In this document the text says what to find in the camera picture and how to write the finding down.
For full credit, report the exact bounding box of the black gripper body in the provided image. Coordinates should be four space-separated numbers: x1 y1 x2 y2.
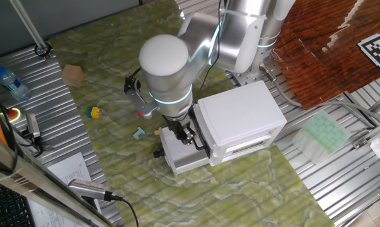
163 113 193 133

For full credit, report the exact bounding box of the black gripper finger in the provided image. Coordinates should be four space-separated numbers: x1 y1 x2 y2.
176 129 188 144
185 125 197 145

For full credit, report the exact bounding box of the white plastic drawer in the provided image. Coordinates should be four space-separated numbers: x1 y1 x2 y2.
158 124 211 177

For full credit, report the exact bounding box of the white plastic drawer cabinet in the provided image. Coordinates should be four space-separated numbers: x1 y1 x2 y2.
191 80 287 167

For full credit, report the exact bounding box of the light blue number one block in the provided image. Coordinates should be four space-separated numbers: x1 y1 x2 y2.
132 126 146 141

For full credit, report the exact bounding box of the green marble pattern mat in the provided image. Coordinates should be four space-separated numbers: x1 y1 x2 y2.
49 0 335 227

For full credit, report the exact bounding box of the teal yellow clear brick stack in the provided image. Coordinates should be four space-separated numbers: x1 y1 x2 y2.
86 106 105 120

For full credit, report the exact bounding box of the grey conduit with metal connector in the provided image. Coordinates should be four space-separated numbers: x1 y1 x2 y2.
259 62 380 127

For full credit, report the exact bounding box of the plain wooden cube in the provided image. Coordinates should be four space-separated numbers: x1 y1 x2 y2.
60 64 84 88

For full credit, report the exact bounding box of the printed paper sheet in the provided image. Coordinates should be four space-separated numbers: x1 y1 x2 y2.
27 152 102 227

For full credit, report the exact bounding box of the translucent green grid pad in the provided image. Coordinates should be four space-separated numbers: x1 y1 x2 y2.
291 110 352 165

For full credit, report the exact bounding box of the orange woven cloth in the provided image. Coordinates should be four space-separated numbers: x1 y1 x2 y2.
271 0 380 110

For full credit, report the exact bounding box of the red emergency stop button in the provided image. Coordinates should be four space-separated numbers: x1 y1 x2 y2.
6 107 22 123

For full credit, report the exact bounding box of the clear water bottle blue cap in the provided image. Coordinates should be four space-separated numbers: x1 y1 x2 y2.
0 66 32 102

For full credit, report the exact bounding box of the black keyboard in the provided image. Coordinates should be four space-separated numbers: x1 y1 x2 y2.
0 178 36 227

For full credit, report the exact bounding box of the black white fiducial marker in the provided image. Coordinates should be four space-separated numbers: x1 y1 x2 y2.
357 32 380 71

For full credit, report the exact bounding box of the black wire cabinet handle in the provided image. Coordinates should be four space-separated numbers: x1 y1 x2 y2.
189 102 212 158

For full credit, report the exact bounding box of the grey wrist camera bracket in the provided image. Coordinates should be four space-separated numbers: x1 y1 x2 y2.
124 75 161 120

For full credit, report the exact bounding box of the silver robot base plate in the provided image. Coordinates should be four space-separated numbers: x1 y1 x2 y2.
224 47 287 88

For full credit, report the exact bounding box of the black camera cable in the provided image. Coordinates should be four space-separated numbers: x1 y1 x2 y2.
109 194 140 227

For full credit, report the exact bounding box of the silver camera on black mount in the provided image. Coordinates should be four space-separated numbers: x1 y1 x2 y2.
19 112 52 152

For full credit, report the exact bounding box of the aluminium frame beam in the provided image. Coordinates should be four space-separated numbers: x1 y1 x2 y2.
0 131 115 227

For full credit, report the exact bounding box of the metal pole with black ring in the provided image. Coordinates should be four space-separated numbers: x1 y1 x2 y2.
9 0 54 61

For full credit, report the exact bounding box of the aluminium frame profile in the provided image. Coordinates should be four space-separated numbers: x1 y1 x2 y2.
342 91 380 151

